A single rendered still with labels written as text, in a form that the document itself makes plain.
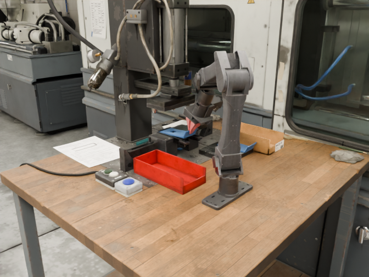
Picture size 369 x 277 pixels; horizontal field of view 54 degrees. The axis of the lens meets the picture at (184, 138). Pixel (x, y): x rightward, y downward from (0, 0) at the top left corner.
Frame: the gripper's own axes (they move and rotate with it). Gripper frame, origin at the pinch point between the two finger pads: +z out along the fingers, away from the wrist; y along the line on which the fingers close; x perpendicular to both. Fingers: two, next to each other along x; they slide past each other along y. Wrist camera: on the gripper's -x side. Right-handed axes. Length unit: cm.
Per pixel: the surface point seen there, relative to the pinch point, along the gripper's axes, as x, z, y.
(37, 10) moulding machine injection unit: -143, 133, 392
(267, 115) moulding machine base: -59, 5, -2
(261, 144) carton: -24.1, -0.9, -19.6
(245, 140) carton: -24.1, 3.0, -12.4
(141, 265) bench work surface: 56, -4, -37
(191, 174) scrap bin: 12.9, 4.4, -15.2
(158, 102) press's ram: 9.2, -7.4, 12.9
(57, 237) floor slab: 8, 140, 62
